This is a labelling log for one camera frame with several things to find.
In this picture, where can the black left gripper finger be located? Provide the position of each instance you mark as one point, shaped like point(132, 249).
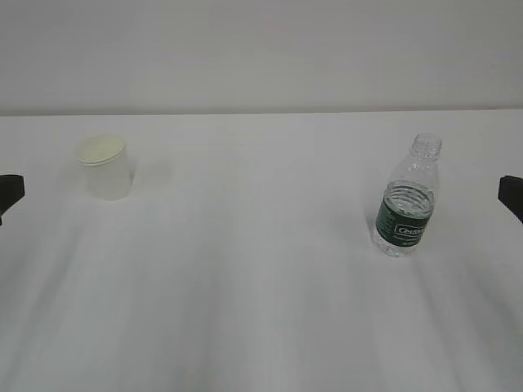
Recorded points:
point(12, 190)

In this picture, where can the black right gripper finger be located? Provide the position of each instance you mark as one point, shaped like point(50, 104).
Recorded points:
point(510, 194)

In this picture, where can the white paper cup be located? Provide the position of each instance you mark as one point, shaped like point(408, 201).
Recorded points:
point(104, 159)

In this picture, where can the clear green-label water bottle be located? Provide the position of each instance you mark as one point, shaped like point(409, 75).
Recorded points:
point(409, 199)

